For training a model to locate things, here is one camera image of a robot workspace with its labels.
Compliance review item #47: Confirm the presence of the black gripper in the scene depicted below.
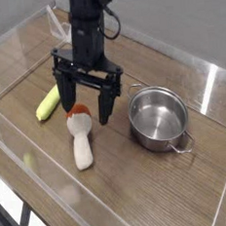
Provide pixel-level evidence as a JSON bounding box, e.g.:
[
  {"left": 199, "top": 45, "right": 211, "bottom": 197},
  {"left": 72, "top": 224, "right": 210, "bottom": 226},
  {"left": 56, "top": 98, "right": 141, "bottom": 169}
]
[{"left": 52, "top": 18, "right": 123, "bottom": 125}]

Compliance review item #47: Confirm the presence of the plush mushroom toy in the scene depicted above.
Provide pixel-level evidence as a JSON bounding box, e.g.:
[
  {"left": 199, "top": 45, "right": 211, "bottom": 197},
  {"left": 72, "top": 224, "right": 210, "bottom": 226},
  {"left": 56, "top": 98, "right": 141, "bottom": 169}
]
[{"left": 66, "top": 103, "right": 94, "bottom": 170}]

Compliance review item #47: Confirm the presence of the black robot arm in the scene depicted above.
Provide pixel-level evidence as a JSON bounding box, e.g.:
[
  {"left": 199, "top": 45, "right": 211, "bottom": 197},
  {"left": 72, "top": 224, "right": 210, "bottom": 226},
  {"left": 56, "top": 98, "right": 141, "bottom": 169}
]
[{"left": 52, "top": 0, "right": 123, "bottom": 125}]

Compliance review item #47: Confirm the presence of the spoon with yellow-green handle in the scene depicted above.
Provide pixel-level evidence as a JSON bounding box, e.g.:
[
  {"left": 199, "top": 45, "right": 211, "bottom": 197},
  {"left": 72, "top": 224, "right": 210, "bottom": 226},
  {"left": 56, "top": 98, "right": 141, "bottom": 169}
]
[{"left": 36, "top": 85, "right": 59, "bottom": 121}]

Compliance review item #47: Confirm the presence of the clear acrylic enclosure wall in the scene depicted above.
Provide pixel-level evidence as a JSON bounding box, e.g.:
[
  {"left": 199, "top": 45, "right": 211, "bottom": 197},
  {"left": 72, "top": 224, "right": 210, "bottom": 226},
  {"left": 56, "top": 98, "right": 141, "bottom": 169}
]
[{"left": 0, "top": 12, "right": 226, "bottom": 226}]

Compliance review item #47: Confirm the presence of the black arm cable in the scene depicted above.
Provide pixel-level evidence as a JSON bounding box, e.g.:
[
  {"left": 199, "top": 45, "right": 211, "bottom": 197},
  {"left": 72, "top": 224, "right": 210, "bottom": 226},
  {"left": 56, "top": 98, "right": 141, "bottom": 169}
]
[{"left": 96, "top": 4, "right": 124, "bottom": 42}]

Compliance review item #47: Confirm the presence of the silver pot with handles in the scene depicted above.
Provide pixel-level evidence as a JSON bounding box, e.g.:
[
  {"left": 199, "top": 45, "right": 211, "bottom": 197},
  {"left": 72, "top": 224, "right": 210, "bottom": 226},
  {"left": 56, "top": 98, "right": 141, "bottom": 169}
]
[{"left": 128, "top": 83, "right": 195, "bottom": 154}]

